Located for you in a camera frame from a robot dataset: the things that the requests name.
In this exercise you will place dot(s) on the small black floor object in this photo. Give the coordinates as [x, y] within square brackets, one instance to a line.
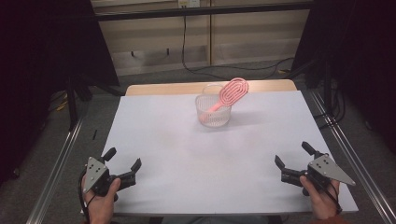
[94, 134]

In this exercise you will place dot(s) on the black metal stand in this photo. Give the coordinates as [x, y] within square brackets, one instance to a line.
[72, 102]

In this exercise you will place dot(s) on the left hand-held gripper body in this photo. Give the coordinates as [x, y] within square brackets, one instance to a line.
[95, 174]

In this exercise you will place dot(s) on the white table mat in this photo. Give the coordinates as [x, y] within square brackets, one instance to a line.
[218, 168]

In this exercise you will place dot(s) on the dark curtain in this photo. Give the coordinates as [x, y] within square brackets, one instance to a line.
[46, 62]
[361, 46]

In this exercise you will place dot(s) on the pink hairbrush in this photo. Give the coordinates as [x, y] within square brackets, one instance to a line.
[223, 99]

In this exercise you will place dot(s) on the person's left hand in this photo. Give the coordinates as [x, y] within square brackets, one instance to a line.
[101, 208]

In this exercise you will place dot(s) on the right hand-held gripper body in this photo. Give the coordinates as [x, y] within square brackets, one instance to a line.
[328, 169]

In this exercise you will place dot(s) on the metal floor rail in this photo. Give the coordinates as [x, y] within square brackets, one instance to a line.
[56, 174]
[358, 155]

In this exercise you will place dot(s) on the person's right hand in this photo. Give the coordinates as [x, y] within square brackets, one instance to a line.
[322, 202]

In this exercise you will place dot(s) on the white wall socket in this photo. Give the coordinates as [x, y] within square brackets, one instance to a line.
[188, 3]

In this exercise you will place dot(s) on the black horizontal bar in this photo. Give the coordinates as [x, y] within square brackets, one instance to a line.
[202, 11]

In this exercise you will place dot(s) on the white plastic basket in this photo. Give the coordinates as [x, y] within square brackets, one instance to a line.
[214, 120]

